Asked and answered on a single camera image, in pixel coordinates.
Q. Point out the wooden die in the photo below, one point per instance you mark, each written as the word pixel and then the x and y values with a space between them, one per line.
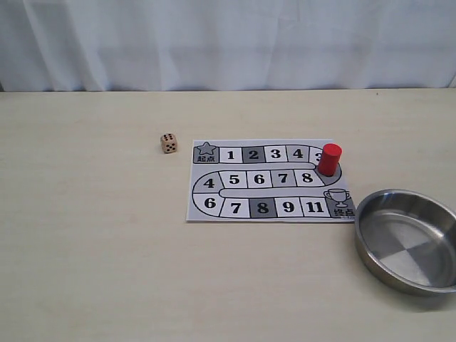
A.
pixel 168 143

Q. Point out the red cylinder game piece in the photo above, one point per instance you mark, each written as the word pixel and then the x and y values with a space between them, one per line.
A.
pixel 329 160

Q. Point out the paper number game board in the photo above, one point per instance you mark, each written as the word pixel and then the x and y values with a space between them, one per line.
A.
pixel 265 180

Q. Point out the round steel pan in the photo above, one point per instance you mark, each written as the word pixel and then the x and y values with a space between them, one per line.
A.
pixel 407 241

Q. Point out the white curtain backdrop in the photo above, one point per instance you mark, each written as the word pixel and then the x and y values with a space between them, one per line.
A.
pixel 226 45

